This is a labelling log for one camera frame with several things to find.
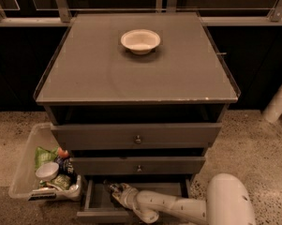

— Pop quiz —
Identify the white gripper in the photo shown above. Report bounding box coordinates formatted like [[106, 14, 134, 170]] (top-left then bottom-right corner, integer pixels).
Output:
[[111, 183, 139, 209]]

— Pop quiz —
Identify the clear plastic water bottle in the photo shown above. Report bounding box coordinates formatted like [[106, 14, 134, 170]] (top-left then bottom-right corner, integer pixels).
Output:
[[103, 180, 123, 193]]

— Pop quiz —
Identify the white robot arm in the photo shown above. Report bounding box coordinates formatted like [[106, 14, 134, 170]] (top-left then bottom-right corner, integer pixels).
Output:
[[108, 173, 256, 225]]

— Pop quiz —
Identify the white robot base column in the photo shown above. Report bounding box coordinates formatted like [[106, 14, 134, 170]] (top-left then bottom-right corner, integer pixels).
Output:
[[262, 84, 282, 123]]

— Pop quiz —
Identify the grey bottom drawer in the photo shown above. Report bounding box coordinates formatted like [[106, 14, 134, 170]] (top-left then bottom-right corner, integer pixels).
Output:
[[77, 175, 192, 225]]

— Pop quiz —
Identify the grey drawer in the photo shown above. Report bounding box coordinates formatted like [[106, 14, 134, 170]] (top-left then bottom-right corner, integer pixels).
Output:
[[77, 175, 192, 225], [51, 123, 221, 150], [70, 157, 205, 175]]

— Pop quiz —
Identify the grey middle drawer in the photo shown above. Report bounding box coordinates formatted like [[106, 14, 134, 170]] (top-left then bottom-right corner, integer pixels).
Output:
[[70, 157, 205, 175]]

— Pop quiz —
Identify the grey drawer cabinet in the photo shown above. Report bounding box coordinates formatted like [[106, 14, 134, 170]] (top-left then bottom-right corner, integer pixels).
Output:
[[33, 12, 242, 186]]

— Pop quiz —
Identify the grey top drawer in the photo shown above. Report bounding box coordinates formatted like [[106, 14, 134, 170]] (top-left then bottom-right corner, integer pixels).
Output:
[[51, 123, 221, 150]]

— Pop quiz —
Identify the white bowl on counter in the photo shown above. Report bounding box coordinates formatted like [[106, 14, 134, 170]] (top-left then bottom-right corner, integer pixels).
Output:
[[121, 29, 161, 55]]

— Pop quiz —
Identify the green packet lower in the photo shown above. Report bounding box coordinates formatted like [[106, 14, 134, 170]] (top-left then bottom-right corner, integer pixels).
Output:
[[48, 174, 71, 190]]

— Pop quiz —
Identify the dark blue snack bag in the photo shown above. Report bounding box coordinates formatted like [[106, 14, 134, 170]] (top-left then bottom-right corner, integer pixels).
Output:
[[54, 157, 77, 183]]

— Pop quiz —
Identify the orange item in bin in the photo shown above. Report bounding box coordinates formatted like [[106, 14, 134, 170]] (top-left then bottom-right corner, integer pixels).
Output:
[[57, 148, 69, 158]]

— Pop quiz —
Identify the small white bowl in bin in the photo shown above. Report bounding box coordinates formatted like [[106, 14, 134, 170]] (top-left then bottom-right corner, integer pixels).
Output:
[[36, 162, 59, 181]]

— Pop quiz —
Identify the green snack bag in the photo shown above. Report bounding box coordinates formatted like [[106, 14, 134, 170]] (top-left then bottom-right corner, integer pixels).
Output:
[[35, 146, 58, 170]]

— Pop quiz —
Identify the clear plastic storage bin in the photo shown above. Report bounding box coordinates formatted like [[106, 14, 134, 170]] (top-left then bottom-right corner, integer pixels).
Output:
[[8, 123, 82, 202]]

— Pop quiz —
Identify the metal window rail frame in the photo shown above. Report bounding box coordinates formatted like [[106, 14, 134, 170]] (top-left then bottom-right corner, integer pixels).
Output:
[[0, 0, 282, 26]]

